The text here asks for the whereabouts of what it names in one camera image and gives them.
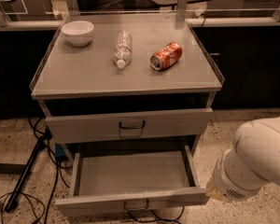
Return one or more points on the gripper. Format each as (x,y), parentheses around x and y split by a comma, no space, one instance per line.
(230,185)

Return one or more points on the grey drawer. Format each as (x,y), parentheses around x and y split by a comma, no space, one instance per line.
(103,184)
(131,125)

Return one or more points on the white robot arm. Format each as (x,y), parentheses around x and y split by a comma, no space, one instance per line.
(252,163)

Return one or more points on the grey top drawer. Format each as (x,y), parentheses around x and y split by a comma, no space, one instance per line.
(131,125)

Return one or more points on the grey drawer cabinet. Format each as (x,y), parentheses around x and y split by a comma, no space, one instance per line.
(85,81)

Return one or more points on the orange soda can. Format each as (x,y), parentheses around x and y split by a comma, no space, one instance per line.
(166,57)

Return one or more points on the clear plastic water bottle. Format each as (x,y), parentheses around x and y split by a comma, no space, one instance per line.
(123,50)

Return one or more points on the black floor stand pole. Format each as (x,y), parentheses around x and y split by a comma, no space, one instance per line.
(13,199)

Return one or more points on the white ceramic bowl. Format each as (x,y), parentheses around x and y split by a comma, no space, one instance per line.
(78,33)

